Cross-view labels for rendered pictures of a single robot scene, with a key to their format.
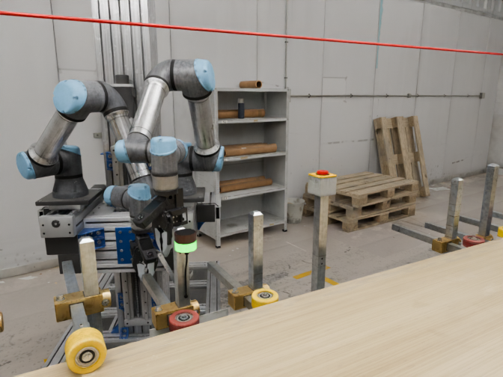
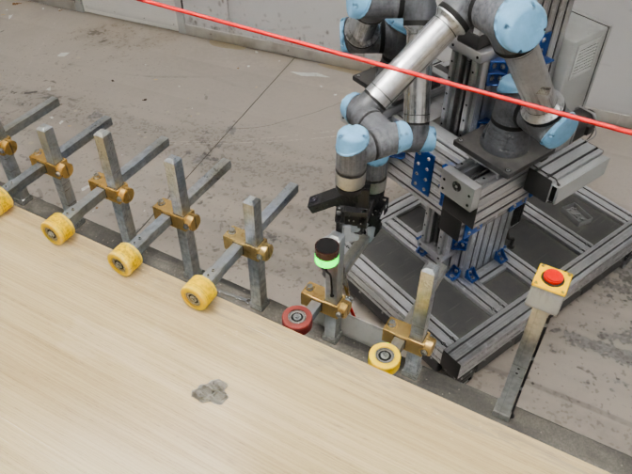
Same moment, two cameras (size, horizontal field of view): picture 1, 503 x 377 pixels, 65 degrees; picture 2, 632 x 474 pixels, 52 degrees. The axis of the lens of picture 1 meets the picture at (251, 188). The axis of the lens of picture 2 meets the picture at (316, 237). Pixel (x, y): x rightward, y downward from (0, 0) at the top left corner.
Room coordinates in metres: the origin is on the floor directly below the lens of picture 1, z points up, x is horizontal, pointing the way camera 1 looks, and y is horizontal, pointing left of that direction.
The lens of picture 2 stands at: (0.40, -0.75, 2.22)
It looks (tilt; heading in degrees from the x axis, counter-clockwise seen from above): 44 degrees down; 57
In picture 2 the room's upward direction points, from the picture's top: 1 degrees clockwise
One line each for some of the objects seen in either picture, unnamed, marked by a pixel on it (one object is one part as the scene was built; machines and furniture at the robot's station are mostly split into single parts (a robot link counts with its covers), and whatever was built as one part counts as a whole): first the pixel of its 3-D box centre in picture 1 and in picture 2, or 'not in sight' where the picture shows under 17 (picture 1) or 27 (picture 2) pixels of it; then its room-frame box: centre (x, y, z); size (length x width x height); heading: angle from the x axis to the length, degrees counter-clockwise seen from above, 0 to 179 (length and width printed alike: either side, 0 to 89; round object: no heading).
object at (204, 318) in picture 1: (191, 332); (345, 323); (1.12, 0.19, 0.75); 0.26 x 0.01 x 0.10; 119
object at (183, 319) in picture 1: (184, 334); (297, 329); (0.95, 0.18, 0.85); 0.08 x 0.08 x 0.11
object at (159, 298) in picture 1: (164, 305); (331, 284); (1.12, 0.27, 0.84); 0.43 x 0.03 x 0.04; 29
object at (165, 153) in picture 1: (164, 155); (353, 150); (1.16, 0.26, 1.31); 0.09 x 0.08 x 0.11; 175
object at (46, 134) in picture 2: not in sight; (64, 187); (0.61, 1.08, 0.86); 0.04 x 0.04 x 0.48; 29
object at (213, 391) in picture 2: not in sight; (210, 388); (0.66, 0.10, 0.91); 0.09 x 0.07 x 0.02; 143
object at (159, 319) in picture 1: (176, 313); (325, 302); (1.07, 0.22, 0.85); 0.14 x 0.06 x 0.05; 119
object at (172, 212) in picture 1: (168, 207); (352, 202); (1.16, 0.25, 1.15); 0.09 x 0.08 x 0.12; 139
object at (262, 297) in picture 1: (264, 310); (383, 367); (1.07, -0.04, 0.85); 0.08 x 0.08 x 0.11
